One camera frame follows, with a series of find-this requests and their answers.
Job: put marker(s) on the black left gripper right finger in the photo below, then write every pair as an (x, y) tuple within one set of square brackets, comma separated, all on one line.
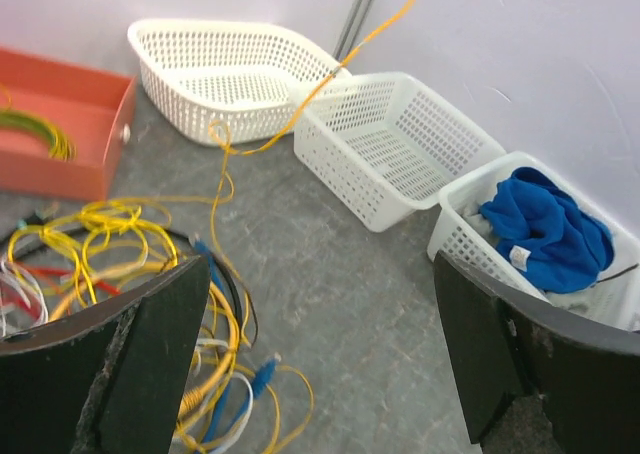
[(505, 344)]

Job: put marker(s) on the middle white perforated basket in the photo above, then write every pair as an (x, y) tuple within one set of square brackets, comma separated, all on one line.
[(385, 144)]

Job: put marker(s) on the blue towel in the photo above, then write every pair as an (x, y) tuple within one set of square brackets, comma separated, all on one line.
[(544, 234)]

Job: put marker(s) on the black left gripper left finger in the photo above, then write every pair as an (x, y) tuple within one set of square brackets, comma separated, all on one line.
[(110, 378)]

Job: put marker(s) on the white basket with cloths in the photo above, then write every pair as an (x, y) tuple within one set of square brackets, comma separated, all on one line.
[(613, 300)]

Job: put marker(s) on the rounded white perforated basket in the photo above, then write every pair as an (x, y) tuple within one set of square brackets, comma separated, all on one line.
[(241, 74)]

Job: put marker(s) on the orange plastic box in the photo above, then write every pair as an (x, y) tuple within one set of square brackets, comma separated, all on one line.
[(94, 109)]

